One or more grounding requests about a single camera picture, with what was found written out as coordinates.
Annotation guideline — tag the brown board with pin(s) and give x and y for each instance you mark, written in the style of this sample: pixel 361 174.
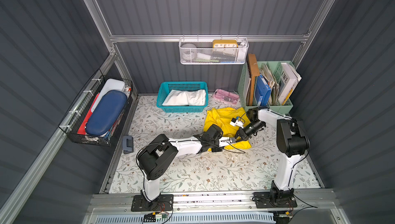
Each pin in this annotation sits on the brown board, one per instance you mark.
pixel 254 73

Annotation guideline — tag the yellow clock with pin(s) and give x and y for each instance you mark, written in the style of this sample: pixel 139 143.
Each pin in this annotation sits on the yellow clock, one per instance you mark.
pixel 225 44

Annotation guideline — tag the floral table mat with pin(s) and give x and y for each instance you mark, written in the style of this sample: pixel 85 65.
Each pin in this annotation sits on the floral table mat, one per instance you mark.
pixel 254 169

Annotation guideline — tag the black wire side basket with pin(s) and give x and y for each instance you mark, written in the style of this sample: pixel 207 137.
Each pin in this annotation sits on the black wire side basket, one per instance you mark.
pixel 76 114

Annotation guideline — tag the white flat box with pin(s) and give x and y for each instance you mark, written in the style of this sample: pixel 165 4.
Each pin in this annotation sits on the white flat box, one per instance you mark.
pixel 110 84

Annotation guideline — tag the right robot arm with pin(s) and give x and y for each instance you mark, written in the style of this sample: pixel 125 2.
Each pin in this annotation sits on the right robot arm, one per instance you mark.
pixel 291 141

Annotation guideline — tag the white book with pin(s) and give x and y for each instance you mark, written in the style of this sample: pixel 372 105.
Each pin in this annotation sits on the white book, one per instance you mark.
pixel 289 80

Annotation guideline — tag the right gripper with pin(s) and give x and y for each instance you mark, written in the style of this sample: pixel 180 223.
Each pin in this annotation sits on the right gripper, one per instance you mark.
pixel 243 133

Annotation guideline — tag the tape roll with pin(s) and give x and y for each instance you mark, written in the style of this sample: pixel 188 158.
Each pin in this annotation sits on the tape roll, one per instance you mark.
pixel 188 52

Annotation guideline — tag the white shorts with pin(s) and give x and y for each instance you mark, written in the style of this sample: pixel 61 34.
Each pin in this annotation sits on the white shorts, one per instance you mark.
pixel 186 98

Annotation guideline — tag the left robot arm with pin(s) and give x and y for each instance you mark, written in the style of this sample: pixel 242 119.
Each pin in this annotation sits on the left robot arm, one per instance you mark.
pixel 154 159

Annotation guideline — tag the blue folder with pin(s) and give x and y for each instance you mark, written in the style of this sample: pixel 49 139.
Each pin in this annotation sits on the blue folder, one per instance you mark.
pixel 262 91

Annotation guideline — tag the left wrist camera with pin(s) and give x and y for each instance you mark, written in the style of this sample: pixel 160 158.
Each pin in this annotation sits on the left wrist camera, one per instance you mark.
pixel 225 141

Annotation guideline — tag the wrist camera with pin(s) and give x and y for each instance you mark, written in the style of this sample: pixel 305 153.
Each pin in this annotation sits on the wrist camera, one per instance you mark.
pixel 237 121
pixel 225 141

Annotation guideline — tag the yellow garment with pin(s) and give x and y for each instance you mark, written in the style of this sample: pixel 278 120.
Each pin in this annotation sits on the yellow garment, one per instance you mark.
pixel 223 117

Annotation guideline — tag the red folder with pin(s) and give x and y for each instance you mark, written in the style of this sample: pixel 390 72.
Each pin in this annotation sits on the red folder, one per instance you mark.
pixel 81 129

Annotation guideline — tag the grey hole punch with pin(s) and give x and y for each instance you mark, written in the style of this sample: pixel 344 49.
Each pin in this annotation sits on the grey hole punch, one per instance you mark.
pixel 127 144

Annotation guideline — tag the blue oval case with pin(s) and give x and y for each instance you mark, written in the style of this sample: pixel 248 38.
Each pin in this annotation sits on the blue oval case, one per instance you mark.
pixel 106 113

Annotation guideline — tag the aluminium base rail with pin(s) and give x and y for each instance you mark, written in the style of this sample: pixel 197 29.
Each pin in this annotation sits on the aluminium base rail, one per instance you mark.
pixel 314 206

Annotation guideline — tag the pink plastic box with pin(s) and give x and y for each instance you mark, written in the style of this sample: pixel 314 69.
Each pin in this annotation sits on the pink plastic box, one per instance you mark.
pixel 226 96

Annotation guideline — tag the teal plastic basket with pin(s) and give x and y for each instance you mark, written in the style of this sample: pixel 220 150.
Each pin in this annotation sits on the teal plastic basket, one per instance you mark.
pixel 167 87

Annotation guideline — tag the white wire wall basket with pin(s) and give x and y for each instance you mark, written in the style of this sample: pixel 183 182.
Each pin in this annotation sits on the white wire wall basket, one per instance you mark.
pixel 206 54

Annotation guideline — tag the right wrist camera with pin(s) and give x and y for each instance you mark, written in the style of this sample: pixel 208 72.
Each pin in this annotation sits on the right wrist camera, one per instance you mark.
pixel 237 121

